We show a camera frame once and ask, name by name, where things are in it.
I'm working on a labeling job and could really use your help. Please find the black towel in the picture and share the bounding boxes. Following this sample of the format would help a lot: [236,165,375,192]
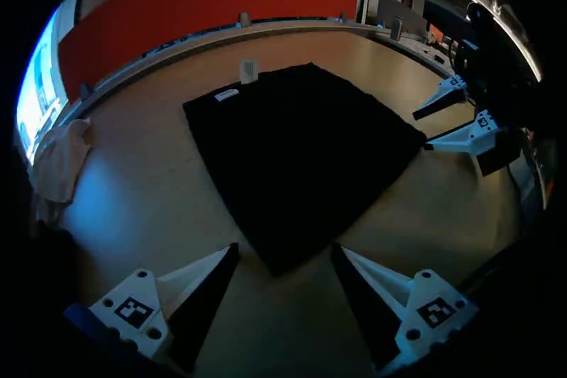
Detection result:
[182,62,428,278]

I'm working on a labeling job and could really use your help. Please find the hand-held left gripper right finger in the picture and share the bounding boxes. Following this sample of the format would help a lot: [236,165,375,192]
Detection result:
[330,243,481,375]

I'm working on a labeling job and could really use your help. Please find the heap of white towels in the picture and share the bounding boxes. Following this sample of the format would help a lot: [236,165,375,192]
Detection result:
[30,118,93,224]

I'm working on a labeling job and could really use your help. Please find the red desk screen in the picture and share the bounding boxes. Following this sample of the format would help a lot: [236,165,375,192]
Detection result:
[58,0,359,104]

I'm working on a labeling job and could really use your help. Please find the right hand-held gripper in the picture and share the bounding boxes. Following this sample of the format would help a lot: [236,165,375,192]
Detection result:
[412,2,544,177]

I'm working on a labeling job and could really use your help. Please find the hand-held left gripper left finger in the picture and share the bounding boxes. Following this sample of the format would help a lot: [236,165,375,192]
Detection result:
[87,243,241,374]

